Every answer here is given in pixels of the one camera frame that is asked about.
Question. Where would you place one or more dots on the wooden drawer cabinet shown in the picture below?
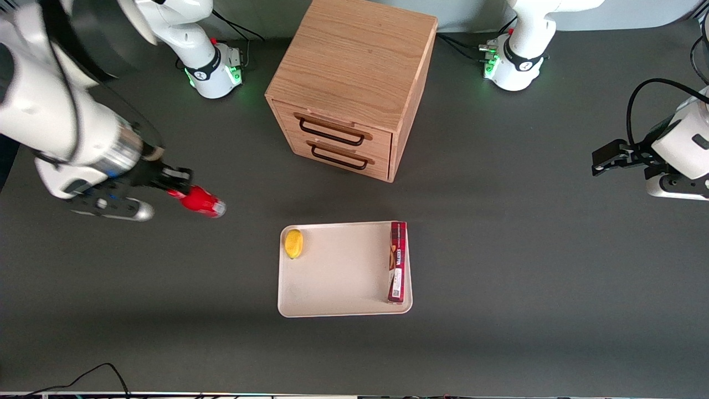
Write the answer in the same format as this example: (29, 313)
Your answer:
(354, 61)

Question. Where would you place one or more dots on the red snack box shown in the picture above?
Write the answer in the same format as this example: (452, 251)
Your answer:
(397, 260)

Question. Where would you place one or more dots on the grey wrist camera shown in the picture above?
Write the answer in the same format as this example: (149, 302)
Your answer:
(678, 187)
(119, 208)

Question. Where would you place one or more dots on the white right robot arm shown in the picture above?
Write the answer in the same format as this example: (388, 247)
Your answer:
(33, 111)

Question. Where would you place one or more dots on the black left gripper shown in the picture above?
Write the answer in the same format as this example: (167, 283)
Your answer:
(640, 151)

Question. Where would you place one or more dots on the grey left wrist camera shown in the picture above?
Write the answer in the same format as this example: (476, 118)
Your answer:
(678, 187)

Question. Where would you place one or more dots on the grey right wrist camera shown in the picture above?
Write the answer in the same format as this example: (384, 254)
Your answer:
(119, 208)

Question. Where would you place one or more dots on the yellow lemon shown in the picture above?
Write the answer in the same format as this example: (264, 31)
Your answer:
(293, 244)

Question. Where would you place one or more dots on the red coke bottle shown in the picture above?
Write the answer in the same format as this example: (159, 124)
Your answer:
(202, 202)

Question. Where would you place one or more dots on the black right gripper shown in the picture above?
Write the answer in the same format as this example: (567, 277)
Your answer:
(149, 171)

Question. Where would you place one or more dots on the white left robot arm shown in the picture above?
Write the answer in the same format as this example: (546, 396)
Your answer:
(520, 55)

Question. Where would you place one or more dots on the cream plastic tray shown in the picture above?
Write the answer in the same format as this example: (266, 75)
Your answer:
(343, 277)

